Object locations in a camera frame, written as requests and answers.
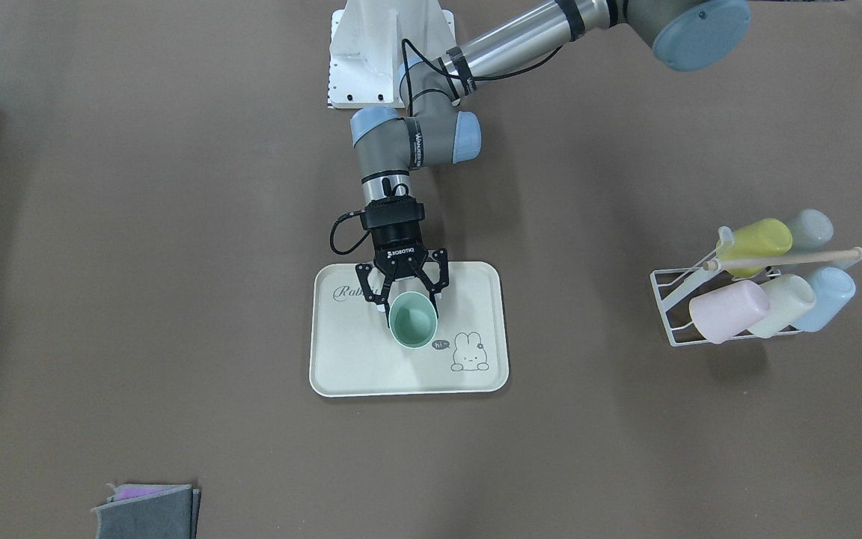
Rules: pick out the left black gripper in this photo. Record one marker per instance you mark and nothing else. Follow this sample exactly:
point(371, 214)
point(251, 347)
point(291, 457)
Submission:
point(399, 252)

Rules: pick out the green plastic cup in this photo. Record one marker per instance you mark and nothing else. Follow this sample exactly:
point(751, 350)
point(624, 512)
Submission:
point(412, 320)

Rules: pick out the cream rabbit tray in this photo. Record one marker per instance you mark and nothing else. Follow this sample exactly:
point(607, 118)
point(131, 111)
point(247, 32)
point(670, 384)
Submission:
point(353, 351)

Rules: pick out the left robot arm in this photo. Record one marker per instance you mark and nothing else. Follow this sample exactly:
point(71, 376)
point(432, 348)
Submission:
point(684, 35)

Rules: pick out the pink plastic cup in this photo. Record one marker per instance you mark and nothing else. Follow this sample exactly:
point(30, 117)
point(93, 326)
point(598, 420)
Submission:
point(723, 313)

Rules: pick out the yellow plastic cup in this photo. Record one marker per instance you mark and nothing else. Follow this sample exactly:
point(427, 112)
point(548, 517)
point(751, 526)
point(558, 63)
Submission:
point(765, 238)

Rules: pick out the cream plastic cup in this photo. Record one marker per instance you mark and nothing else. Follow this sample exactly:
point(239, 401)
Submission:
point(790, 297)

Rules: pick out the grey blue plastic cup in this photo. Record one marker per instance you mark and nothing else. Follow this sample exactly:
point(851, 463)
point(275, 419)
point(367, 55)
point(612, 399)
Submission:
point(810, 229)

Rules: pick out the light blue plastic cup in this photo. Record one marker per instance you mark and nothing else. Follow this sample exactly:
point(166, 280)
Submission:
point(833, 289)

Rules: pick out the grey folded cloth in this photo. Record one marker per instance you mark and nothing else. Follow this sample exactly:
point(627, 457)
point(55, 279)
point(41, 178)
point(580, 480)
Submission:
point(149, 511)

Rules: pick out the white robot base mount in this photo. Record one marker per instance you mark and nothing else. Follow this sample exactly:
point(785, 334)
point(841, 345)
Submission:
point(366, 48)

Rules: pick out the white wire cup rack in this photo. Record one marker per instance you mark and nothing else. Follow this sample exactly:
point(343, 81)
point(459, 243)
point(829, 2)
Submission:
point(673, 289)

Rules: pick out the wooden rack handle rod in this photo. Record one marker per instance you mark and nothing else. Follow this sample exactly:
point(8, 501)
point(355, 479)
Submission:
point(718, 265)

